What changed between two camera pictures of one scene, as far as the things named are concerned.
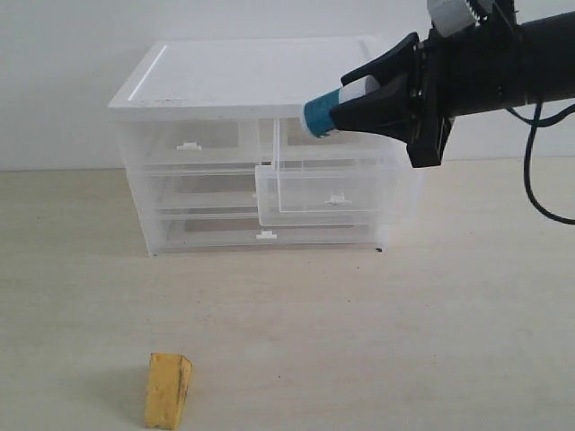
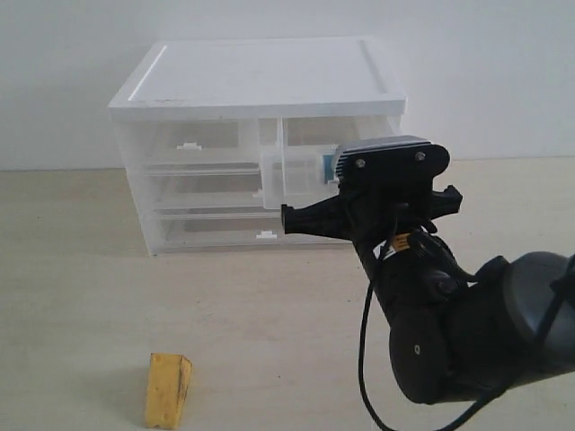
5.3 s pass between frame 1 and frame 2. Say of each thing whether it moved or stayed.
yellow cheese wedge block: stayed
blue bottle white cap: moved
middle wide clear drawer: stayed
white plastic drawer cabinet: stayed
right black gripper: moved
